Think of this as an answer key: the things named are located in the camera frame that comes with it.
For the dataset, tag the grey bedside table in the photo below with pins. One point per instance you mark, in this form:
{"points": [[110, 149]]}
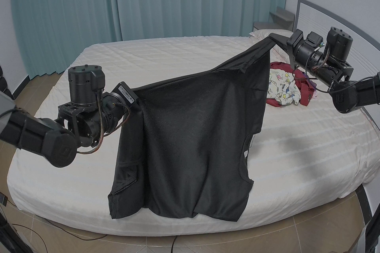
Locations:
{"points": [[276, 22]]}

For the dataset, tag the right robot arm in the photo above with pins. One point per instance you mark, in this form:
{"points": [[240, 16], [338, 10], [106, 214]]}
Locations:
{"points": [[356, 91]]}

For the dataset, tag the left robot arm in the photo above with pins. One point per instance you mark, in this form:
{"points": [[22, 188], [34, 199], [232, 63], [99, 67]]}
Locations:
{"points": [[35, 133]]}

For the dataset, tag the black T-shirt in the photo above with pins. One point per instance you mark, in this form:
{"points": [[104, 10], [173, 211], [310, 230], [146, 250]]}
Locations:
{"points": [[193, 133]]}

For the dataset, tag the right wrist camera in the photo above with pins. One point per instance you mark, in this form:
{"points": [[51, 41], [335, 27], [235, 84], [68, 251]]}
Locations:
{"points": [[314, 38]]}

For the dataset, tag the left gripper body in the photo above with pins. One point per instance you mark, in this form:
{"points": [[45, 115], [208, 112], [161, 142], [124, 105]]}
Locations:
{"points": [[127, 96]]}

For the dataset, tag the bed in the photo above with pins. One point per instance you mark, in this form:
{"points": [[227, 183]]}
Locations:
{"points": [[178, 56]]}

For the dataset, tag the white printed pyjama top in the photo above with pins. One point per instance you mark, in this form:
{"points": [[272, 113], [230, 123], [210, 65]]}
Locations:
{"points": [[282, 85]]}

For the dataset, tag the cream pillow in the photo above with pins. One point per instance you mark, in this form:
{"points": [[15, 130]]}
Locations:
{"points": [[267, 32]]}

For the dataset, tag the purple garment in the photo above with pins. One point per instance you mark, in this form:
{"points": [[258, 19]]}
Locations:
{"points": [[311, 84]]}

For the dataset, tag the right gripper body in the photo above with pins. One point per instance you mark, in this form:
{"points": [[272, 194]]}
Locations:
{"points": [[308, 56]]}

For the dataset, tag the dark red garment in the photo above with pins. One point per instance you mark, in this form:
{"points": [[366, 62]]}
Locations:
{"points": [[305, 97]]}

